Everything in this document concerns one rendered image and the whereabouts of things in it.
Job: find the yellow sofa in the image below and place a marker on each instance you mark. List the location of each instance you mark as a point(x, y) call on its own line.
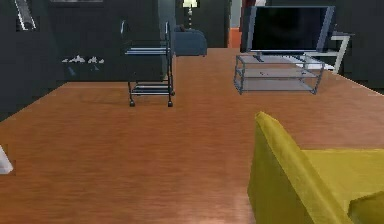
point(286, 180)

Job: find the blue armchair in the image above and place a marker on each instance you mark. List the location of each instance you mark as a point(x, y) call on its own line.
point(190, 41)

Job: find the white object on floor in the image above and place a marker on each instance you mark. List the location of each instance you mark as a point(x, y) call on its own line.
point(4, 163)

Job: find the black television set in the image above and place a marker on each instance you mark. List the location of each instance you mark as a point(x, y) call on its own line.
point(286, 30)

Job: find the white floor lamp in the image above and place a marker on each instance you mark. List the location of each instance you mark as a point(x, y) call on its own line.
point(190, 10)

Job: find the black wheeled shelf cart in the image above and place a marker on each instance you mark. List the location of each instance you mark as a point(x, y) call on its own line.
point(150, 53)

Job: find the silver framed wall picture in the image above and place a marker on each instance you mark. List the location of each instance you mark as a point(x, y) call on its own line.
point(25, 15)

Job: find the white side table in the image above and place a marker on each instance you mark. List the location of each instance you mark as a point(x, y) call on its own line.
point(336, 50)

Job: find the grey glass television stand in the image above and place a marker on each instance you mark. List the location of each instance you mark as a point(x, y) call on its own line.
point(276, 75)

